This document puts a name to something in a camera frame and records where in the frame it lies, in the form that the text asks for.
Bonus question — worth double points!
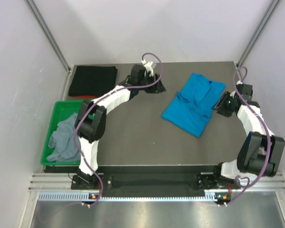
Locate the grey t shirt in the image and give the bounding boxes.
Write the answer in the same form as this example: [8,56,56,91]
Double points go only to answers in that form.
[47,113,81,162]

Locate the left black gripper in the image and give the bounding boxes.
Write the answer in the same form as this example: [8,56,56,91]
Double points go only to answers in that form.
[138,74,166,95]

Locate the aluminium frame post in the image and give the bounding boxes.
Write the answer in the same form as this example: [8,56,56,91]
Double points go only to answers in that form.
[236,0,282,67]
[24,0,71,72]

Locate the aluminium front rail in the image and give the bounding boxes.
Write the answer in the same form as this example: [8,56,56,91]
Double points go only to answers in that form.
[28,173,72,191]

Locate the folded red t shirt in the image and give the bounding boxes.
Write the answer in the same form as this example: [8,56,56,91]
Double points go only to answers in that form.
[74,95,97,100]

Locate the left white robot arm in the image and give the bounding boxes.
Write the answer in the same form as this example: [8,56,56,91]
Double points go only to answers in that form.
[75,60,166,189]

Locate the folded black t shirt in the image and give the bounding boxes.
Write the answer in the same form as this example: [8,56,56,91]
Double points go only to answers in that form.
[68,66,118,97]

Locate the blue t shirt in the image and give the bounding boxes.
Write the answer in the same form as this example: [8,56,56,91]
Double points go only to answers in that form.
[161,73,226,138]

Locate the left aluminium frame post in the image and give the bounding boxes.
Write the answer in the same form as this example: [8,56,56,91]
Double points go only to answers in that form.
[24,0,71,72]

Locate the slotted cable duct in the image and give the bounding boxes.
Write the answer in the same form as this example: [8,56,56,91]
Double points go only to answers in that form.
[38,192,228,202]

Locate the green plastic bin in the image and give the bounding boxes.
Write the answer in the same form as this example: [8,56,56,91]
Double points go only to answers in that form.
[41,100,82,166]

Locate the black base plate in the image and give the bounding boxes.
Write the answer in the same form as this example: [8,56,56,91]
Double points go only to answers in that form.
[71,172,235,197]

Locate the right aluminium frame post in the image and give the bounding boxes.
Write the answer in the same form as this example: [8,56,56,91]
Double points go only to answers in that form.
[236,0,282,67]

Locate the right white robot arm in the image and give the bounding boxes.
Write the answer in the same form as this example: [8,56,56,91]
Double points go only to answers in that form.
[212,81,285,188]

